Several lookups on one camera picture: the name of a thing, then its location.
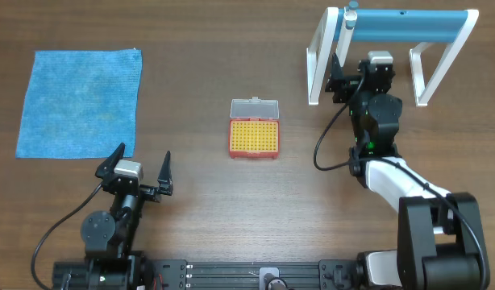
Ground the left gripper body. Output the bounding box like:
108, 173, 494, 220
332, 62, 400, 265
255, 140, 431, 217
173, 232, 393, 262
101, 175, 163, 204

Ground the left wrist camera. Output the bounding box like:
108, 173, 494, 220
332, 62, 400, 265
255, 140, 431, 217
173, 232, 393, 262
113, 159, 145, 183

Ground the black cable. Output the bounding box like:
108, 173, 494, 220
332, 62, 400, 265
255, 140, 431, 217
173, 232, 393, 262
30, 183, 104, 290
312, 66, 488, 289

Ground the white and blue stand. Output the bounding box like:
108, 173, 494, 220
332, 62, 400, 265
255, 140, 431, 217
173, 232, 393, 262
306, 6, 480, 108

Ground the white pipette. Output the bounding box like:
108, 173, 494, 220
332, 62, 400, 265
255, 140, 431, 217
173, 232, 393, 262
335, 0, 360, 69

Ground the red and yellow tip box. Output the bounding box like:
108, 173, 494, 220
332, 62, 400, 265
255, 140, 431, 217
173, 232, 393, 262
228, 96, 281, 160

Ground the mounting rail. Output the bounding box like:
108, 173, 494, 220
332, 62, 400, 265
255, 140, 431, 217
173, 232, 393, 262
52, 259, 364, 290

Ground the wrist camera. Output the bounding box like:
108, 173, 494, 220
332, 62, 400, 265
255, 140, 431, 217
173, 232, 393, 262
367, 50, 394, 67
113, 159, 145, 183

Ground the blue cloth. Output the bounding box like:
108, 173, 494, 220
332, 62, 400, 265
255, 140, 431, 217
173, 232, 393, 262
15, 48, 144, 160

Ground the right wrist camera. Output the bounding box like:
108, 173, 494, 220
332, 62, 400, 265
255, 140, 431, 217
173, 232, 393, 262
367, 50, 394, 67

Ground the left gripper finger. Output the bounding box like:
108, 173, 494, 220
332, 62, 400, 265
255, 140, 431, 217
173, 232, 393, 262
156, 150, 175, 197
94, 142, 127, 181

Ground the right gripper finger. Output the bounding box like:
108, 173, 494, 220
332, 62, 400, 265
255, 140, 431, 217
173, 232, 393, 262
330, 52, 347, 82

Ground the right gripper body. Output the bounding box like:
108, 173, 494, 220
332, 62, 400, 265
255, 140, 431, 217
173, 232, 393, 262
325, 59, 396, 104

